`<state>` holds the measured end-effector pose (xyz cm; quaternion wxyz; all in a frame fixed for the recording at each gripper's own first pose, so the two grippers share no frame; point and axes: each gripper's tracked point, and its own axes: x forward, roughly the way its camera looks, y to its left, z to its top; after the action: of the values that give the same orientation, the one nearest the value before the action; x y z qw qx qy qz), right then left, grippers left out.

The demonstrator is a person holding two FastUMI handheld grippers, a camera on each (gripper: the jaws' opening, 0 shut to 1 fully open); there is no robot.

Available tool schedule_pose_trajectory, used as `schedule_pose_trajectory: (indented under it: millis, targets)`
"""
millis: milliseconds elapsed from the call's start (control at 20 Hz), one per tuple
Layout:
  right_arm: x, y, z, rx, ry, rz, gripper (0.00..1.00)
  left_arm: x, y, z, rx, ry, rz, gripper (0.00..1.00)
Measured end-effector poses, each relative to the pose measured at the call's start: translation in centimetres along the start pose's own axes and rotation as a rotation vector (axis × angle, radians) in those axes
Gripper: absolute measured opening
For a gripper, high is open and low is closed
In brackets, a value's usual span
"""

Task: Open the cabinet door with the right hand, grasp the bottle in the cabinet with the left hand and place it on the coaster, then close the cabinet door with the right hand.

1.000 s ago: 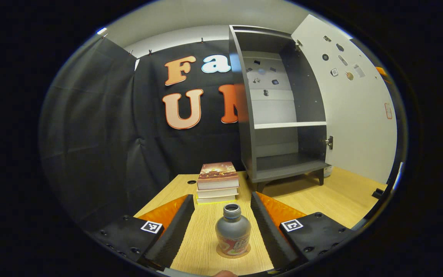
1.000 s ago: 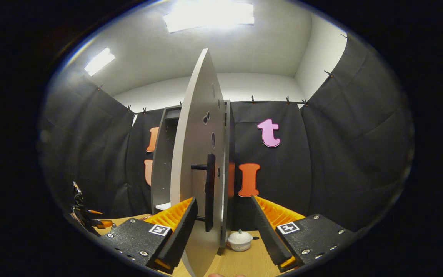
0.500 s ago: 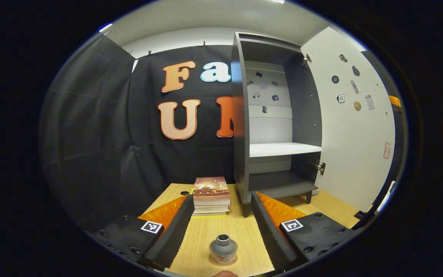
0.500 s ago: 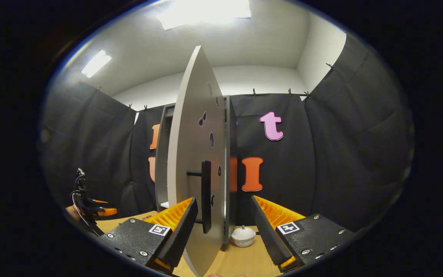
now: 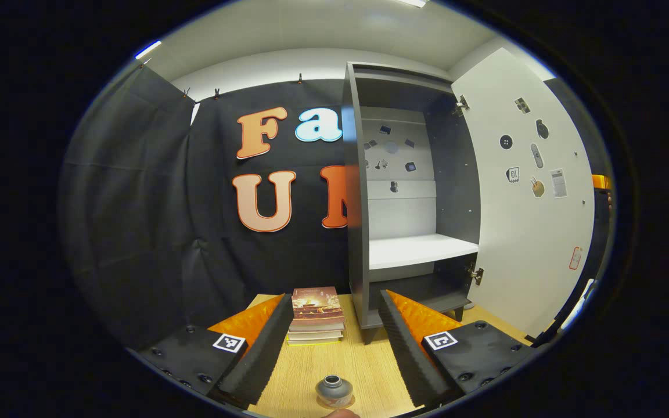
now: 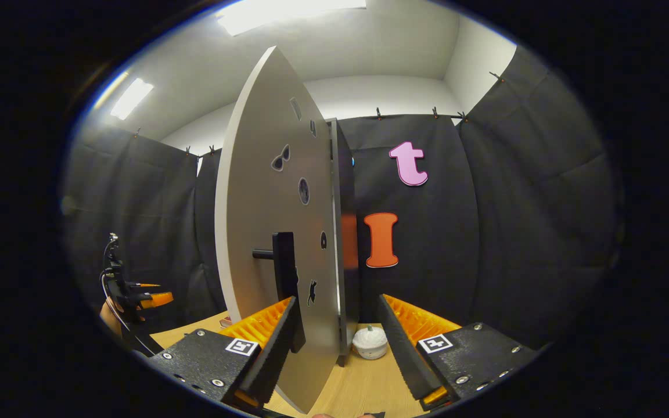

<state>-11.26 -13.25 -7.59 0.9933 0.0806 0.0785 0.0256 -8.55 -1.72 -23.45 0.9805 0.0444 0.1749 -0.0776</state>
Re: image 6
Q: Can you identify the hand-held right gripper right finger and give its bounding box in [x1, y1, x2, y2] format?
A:
[377, 294, 537, 412]

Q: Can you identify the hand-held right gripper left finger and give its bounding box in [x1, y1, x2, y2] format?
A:
[149, 296, 299, 410]

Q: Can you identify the black cabinet door handle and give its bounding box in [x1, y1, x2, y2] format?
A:
[252, 231, 306, 354]

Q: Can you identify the grey cabinet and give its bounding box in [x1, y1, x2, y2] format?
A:
[326, 118, 361, 367]

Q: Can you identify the beige cabinet door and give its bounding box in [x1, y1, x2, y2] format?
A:
[214, 45, 341, 414]

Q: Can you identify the white lidded ceramic jar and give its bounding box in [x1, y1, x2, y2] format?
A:
[352, 325, 389, 361]

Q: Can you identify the black backdrop cloth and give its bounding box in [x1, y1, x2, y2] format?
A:
[62, 46, 623, 349]

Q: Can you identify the small ceiling light panel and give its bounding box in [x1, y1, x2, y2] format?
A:
[110, 78, 154, 121]

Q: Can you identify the large ceiling light panel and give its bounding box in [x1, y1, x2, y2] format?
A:
[215, 0, 367, 37]

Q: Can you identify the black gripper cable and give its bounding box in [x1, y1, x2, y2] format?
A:
[101, 270, 156, 356]

